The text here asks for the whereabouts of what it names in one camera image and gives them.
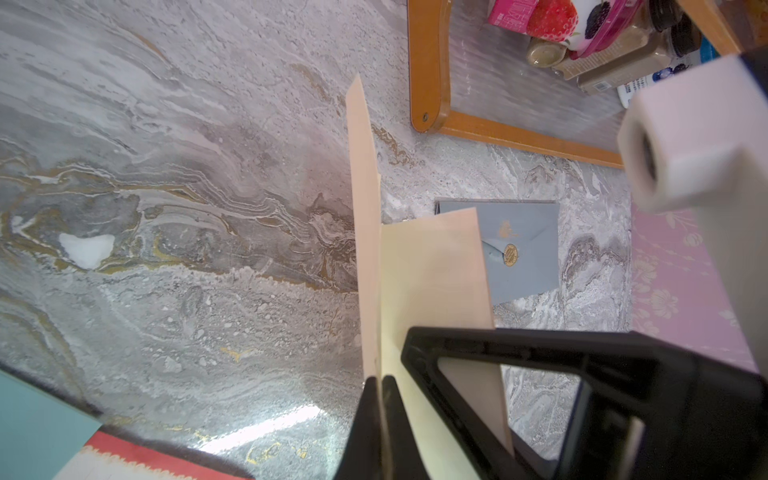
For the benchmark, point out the red bordered pink card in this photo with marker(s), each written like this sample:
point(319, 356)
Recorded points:
point(107, 457)

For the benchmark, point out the magenta pink item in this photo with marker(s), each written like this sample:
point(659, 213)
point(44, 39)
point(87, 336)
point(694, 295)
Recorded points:
point(583, 27)

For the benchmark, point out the grey envelope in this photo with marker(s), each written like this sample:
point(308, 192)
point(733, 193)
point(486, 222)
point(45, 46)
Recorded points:
point(520, 244)

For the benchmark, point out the teal green envelope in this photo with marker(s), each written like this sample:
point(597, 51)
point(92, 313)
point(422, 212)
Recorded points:
point(40, 433)

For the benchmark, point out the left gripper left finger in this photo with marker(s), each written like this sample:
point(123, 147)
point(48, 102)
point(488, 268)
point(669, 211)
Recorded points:
point(381, 443)

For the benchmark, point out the wooden three-tier shelf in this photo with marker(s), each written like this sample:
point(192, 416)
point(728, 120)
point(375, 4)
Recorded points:
point(470, 80)

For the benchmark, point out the tan bordered certificate paper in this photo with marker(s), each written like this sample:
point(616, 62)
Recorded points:
point(426, 320)

